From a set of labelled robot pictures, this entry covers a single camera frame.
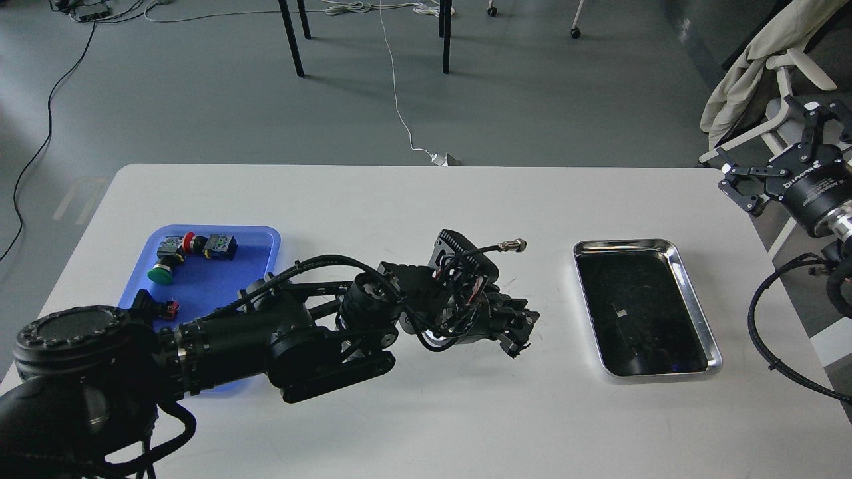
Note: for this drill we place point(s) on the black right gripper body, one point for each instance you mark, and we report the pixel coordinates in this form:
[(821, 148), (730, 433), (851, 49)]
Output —
[(816, 192)]

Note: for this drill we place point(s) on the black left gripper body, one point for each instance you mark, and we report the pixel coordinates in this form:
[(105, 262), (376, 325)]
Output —
[(489, 317)]

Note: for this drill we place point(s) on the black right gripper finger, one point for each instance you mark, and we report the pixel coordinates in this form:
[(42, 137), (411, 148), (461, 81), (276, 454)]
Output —
[(815, 119), (744, 185)]

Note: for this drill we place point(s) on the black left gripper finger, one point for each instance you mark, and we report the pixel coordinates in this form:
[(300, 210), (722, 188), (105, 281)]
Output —
[(514, 336), (513, 312)]

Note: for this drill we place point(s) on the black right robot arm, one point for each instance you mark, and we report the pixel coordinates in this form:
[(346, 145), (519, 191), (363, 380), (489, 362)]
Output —
[(814, 271)]

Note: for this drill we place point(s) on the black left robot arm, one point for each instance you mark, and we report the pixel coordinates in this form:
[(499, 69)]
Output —
[(101, 386)]

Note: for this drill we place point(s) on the silver metal tray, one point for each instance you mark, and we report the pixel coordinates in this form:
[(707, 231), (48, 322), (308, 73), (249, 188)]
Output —
[(647, 321)]

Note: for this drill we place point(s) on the blue plastic tray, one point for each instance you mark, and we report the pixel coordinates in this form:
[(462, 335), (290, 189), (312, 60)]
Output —
[(201, 285)]

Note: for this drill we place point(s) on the white chair with cloth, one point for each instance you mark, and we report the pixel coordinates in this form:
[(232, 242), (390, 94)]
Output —
[(778, 47)]

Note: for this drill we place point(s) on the white power adapter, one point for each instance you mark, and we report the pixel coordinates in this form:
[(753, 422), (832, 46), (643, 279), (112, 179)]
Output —
[(445, 160)]

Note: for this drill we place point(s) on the black table leg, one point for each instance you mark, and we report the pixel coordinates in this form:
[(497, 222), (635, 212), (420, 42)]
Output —
[(291, 34), (444, 32)]

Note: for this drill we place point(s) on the black switch contact block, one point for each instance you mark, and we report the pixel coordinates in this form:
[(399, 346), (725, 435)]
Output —
[(220, 247)]

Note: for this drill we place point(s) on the red push button switch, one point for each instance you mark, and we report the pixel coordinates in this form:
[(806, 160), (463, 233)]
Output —
[(187, 244)]

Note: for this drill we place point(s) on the green push button switch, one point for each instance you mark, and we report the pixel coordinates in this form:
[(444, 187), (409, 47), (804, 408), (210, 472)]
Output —
[(162, 272)]

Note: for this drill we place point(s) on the black red switch module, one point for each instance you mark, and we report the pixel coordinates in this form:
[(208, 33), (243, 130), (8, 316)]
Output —
[(145, 304)]

